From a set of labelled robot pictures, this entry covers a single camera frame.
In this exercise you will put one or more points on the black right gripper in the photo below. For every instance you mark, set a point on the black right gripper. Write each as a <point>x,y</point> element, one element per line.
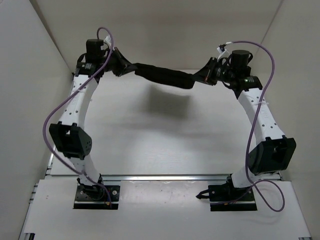
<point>206,75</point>

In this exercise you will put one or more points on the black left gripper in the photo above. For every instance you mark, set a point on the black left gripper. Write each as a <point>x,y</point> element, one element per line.
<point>127,67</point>

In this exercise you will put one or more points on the black skirt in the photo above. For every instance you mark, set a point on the black skirt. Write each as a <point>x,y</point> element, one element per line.
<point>165,76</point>

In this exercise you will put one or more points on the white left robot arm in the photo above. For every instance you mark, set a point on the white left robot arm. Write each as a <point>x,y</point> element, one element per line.
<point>68,134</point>

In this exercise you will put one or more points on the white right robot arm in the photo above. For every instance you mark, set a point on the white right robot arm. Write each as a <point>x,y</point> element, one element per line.
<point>273,151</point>

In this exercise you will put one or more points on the aluminium front rail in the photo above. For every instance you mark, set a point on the aluminium front rail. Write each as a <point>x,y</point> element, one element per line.
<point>166,177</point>

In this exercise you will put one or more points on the aluminium rail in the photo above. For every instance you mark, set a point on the aluminium rail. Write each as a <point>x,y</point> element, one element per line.
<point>166,177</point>
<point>50,164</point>

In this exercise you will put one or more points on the aluminium left side rail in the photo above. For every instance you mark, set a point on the aluminium left side rail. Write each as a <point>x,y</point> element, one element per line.
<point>50,164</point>

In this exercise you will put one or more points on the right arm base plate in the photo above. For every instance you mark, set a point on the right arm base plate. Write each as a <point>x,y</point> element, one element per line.
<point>227,198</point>

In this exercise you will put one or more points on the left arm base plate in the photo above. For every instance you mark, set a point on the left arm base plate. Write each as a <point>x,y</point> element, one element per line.
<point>95,198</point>

